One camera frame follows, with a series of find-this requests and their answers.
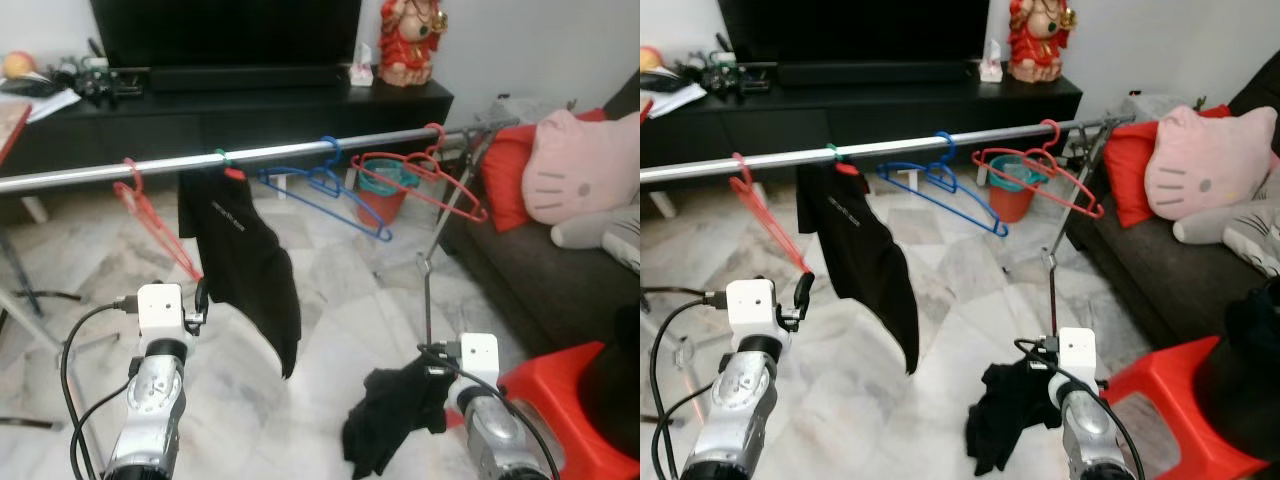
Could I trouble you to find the red plastic hanger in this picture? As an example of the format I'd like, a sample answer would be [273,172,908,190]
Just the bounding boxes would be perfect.
[728,152,813,276]
[972,118,1106,219]
[350,122,491,225]
[112,157,206,283]

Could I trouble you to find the blue plastic hanger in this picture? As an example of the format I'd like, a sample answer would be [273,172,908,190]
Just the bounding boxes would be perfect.
[877,130,1011,238]
[257,135,394,243]

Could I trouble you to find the small black garment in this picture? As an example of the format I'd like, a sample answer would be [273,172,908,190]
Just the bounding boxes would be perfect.
[965,358,1066,478]
[340,360,451,480]

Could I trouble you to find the black t-shirt with white print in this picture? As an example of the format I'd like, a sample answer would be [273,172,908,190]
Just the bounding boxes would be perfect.
[178,165,303,379]
[795,160,923,376]

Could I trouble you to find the silver metal clothes rack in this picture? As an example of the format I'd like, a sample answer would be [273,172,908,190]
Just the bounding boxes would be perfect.
[0,118,523,353]
[640,113,1136,341]

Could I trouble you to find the black clothes pile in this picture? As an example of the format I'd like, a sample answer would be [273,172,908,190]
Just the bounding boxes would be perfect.
[575,305,641,461]
[1195,275,1280,466]

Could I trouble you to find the black TV console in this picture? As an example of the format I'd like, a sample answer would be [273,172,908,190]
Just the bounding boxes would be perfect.
[0,75,454,196]
[640,70,1084,191]

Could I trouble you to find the red bin with teal liner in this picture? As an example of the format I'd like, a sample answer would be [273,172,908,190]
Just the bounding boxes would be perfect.
[985,153,1046,223]
[355,155,421,226]

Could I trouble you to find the grey plush cat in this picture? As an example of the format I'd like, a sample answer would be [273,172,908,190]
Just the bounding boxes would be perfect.
[1172,180,1280,279]
[550,190,641,276]

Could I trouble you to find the black game controllers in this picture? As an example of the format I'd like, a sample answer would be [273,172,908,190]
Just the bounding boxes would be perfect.
[685,48,776,99]
[55,55,146,106]

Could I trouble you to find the white paper sheets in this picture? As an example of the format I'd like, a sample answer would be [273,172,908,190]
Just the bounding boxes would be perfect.
[0,85,83,126]
[645,80,709,119]

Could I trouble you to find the red plastic stool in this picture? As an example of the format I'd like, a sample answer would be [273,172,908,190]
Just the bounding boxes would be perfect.
[1098,335,1273,480]
[445,340,641,480]

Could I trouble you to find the dark brown sofa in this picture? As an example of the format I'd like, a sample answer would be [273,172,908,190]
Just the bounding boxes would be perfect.
[440,70,641,356]
[1065,75,1280,351]

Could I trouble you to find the pink cat face pillow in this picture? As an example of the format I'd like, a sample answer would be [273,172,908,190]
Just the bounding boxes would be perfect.
[520,108,641,226]
[1143,103,1276,221]

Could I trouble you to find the black television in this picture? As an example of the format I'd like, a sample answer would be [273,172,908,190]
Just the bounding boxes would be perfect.
[90,0,363,71]
[718,0,991,66]

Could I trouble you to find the red ceramic figurine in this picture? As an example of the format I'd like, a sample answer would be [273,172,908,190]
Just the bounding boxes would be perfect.
[1007,0,1079,84]
[377,0,449,88]

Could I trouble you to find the red cushion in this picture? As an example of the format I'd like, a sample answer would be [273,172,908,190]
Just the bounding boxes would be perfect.
[1103,103,1233,229]
[480,108,609,233]

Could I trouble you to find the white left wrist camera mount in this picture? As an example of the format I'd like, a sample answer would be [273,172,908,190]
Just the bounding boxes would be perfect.
[137,283,189,341]
[725,278,779,336]

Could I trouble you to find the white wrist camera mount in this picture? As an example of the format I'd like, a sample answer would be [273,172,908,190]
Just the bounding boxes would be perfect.
[137,283,189,341]
[1055,327,1099,386]
[725,278,779,336]
[455,333,501,391]

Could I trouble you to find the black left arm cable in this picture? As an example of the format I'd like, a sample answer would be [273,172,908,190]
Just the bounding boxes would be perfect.
[60,295,141,480]
[650,290,729,480]

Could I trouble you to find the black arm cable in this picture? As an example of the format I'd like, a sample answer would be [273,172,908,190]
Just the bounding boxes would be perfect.
[650,290,729,480]
[1013,337,1146,480]
[418,340,561,480]
[60,295,141,480]

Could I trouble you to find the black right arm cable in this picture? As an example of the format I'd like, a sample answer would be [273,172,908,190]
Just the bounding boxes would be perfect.
[418,340,561,480]
[1013,337,1146,480]

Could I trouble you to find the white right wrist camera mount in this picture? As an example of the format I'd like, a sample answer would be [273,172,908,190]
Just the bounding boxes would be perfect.
[1055,327,1099,386]
[455,333,501,391]

